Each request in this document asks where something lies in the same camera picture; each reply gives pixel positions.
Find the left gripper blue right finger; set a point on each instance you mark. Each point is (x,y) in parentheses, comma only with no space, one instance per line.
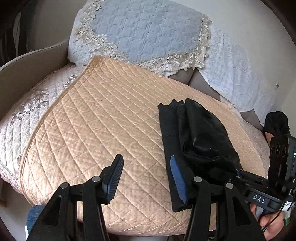
(179,180)

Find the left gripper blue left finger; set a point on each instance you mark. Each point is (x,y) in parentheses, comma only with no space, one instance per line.
(113,176)

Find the black jacket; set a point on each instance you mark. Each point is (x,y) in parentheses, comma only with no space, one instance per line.
(198,139)

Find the person's right hand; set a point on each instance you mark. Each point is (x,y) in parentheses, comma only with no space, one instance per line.
(274,228)

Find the beige quilted bedspread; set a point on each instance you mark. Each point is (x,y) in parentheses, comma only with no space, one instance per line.
(110,109)

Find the person's blue jeans leg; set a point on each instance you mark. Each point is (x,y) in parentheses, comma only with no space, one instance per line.
(33,215)

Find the pale floral quilted bedcover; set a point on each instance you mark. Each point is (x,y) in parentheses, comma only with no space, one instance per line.
(19,123)

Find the grey upholstered headboard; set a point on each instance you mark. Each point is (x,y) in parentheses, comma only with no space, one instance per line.
(194,79)

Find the white embossed pillow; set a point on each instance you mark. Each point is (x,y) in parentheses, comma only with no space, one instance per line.
(229,72)

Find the blue quilted lace pillow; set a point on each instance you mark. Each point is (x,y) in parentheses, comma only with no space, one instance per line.
(160,36)

